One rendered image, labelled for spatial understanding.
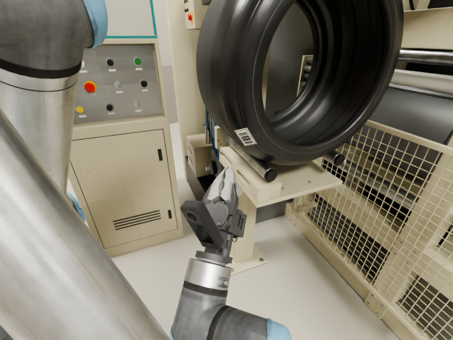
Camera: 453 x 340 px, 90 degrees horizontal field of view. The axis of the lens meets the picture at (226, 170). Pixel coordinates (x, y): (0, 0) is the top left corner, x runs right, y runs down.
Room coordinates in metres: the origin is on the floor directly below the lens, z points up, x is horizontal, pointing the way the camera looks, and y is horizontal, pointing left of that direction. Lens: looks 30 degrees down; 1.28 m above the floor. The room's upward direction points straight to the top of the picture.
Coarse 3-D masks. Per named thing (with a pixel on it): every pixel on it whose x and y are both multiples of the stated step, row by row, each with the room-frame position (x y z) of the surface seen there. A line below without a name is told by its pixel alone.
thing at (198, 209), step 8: (192, 200) 0.35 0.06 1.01; (184, 208) 0.33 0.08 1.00; (192, 208) 0.32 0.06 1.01; (200, 208) 0.32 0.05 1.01; (184, 216) 0.34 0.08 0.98; (192, 216) 0.32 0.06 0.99; (200, 216) 0.32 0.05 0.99; (208, 216) 0.33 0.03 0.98; (192, 224) 0.33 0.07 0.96; (200, 224) 0.32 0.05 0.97; (208, 224) 0.32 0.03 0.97; (200, 232) 0.33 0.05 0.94; (208, 232) 0.32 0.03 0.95; (216, 232) 0.33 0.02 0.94; (200, 240) 0.33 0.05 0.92; (208, 240) 0.32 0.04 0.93; (216, 240) 0.32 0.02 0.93; (216, 248) 0.32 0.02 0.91
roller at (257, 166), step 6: (228, 138) 0.89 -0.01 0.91; (234, 144) 0.83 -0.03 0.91; (240, 150) 0.78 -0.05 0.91; (246, 156) 0.73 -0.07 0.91; (252, 156) 0.71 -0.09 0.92; (252, 162) 0.68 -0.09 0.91; (258, 162) 0.67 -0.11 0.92; (264, 162) 0.66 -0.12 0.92; (258, 168) 0.64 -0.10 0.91; (264, 168) 0.63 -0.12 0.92; (270, 168) 0.62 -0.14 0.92; (264, 174) 0.61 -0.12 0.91; (270, 174) 0.61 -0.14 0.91; (276, 174) 0.61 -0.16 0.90; (270, 180) 0.61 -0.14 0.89
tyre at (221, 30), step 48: (240, 0) 0.60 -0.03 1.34; (288, 0) 0.59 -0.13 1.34; (336, 0) 0.95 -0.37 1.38; (384, 0) 0.70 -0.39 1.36; (240, 48) 0.57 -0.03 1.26; (336, 48) 0.99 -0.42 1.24; (384, 48) 0.74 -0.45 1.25; (240, 96) 0.56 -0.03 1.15; (336, 96) 0.93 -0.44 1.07; (240, 144) 0.62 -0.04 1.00; (288, 144) 0.61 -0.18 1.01; (336, 144) 0.69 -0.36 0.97
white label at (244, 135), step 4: (244, 128) 0.58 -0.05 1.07; (236, 132) 0.59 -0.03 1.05; (240, 132) 0.58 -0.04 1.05; (244, 132) 0.58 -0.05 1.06; (248, 132) 0.57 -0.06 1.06; (240, 136) 0.59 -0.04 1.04; (244, 136) 0.59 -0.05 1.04; (248, 136) 0.58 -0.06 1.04; (244, 140) 0.59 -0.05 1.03; (248, 140) 0.59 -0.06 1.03; (252, 140) 0.58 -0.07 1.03; (244, 144) 0.60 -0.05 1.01; (248, 144) 0.59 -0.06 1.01; (252, 144) 0.59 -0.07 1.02
